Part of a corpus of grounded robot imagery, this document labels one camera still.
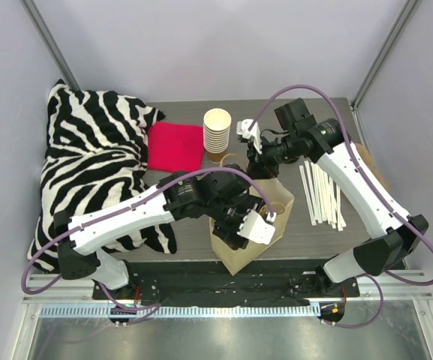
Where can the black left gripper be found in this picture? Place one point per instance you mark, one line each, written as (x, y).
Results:
(227, 229)

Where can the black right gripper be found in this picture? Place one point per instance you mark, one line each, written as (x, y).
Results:
(258, 165)

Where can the brown paper bag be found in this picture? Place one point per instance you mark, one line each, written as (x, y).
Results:
(282, 202)

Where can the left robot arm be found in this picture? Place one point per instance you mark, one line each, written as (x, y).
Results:
(221, 194)

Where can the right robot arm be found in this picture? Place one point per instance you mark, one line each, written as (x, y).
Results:
(389, 226)

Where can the stack of brown paper cups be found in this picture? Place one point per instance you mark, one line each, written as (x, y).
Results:
(216, 133)

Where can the white wrapped straw bundle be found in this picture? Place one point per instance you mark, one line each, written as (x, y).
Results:
(323, 196)

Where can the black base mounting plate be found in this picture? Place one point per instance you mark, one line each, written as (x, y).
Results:
(262, 283)

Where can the pink folded cloth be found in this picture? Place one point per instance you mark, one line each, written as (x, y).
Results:
(175, 147)

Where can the brown pulp cup carrier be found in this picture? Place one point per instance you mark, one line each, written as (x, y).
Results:
(364, 157)

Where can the zebra print pillow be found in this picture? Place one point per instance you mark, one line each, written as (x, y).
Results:
(97, 153)

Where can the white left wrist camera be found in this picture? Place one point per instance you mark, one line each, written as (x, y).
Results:
(256, 228)

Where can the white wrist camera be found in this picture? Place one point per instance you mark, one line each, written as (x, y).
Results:
(248, 130)
(256, 228)

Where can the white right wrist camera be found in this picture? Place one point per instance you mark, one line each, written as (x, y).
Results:
(248, 130)

